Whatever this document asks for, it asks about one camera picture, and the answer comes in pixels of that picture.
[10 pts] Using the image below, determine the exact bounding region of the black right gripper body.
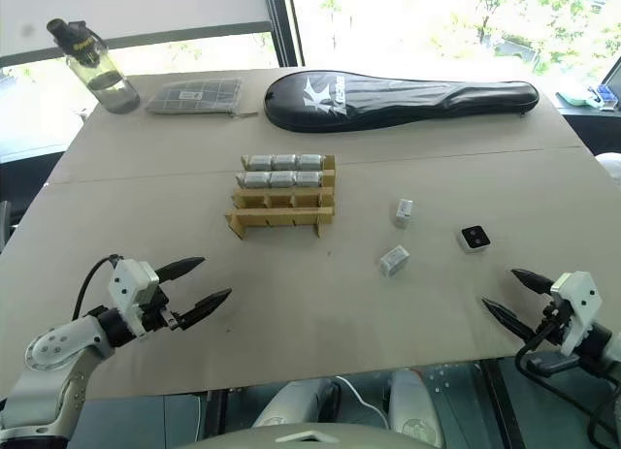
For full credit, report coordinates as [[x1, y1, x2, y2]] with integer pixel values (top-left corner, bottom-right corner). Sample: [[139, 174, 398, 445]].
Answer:
[[533, 293, 573, 346]]

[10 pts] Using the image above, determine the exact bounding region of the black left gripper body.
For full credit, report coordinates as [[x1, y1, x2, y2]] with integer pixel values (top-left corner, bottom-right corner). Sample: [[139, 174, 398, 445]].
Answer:
[[139, 283, 183, 332]]

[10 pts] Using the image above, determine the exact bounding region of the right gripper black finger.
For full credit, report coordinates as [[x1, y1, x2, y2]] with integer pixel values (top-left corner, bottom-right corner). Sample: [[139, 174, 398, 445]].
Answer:
[[509, 268, 557, 296], [480, 297, 540, 345]]

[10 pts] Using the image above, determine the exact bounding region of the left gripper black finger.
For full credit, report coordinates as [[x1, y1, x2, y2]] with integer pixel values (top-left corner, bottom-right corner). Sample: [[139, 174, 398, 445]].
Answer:
[[178, 287, 234, 331], [155, 256, 208, 284]]

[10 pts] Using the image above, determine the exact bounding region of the cardboard divider tray with blocks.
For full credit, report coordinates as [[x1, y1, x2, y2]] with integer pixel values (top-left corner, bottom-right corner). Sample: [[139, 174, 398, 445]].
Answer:
[[223, 152, 338, 240]]

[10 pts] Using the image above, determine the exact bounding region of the black table leg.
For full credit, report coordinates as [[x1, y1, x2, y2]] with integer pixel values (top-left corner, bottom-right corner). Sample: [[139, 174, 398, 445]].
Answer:
[[482, 357, 518, 449]]

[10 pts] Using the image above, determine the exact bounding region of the brown cardboard table sheet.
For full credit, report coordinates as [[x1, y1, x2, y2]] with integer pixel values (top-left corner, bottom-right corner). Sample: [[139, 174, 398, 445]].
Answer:
[[0, 146, 621, 402]]

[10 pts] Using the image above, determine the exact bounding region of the grey rounded robot leg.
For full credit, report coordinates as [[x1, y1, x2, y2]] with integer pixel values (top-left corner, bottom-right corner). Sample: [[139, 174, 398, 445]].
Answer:
[[387, 368, 445, 449], [250, 377, 390, 436]]

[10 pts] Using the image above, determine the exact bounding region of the white rounded object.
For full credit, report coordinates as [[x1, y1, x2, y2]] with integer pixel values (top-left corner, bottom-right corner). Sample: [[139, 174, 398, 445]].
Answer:
[[594, 152, 621, 184]]

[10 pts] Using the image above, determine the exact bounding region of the grey robot torso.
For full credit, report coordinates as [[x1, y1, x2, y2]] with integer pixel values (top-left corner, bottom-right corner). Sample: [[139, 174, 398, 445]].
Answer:
[[178, 421, 438, 449]]

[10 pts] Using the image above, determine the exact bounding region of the grey mesh zipper pouch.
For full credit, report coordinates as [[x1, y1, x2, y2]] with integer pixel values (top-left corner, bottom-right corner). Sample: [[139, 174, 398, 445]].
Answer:
[[146, 77, 259, 117]]

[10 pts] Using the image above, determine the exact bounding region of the clear water bottle black cap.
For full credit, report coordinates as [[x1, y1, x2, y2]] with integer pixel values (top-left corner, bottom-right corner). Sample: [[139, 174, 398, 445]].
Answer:
[[46, 17, 142, 115]]

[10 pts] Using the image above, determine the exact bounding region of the black racket bag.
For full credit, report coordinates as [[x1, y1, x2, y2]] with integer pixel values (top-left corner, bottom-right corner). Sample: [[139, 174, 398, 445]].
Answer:
[[263, 70, 541, 135]]

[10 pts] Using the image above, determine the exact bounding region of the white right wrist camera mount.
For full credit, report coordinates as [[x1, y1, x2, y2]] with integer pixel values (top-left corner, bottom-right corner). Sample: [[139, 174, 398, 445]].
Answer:
[[549, 270, 604, 356]]

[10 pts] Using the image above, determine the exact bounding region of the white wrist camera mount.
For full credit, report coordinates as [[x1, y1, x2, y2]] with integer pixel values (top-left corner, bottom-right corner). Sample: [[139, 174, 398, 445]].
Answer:
[[107, 258, 161, 337], [549, 270, 604, 356]]

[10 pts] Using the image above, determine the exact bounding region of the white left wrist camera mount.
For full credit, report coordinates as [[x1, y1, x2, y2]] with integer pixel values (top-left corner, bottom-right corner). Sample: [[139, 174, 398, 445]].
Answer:
[[107, 258, 161, 337]]

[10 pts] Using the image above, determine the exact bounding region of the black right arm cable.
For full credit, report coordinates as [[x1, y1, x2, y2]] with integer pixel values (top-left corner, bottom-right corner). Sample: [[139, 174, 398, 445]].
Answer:
[[513, 337, 621, 445]]

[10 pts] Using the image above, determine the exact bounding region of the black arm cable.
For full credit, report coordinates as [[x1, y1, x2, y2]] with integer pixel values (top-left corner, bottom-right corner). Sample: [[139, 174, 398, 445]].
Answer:
[[513, 337, 621, 445], [71, 253, 122, 322]]

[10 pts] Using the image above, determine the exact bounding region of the small white square device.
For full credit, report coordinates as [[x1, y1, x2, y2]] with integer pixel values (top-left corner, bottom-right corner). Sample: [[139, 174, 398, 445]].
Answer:
[[457, 223, 492, 253]]

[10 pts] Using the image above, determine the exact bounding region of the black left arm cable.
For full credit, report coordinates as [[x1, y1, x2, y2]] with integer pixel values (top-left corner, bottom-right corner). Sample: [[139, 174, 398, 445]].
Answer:
[[71, 253, 122, 322]]

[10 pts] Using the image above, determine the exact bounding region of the thin white cable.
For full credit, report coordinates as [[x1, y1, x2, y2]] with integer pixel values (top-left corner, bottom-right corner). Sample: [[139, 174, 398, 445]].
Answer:
[[333, 373, 385, 422]]

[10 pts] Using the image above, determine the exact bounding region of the dark window frame post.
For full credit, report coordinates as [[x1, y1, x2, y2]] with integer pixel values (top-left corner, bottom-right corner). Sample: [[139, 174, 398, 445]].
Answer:
[[268, 0, 306, 68]]

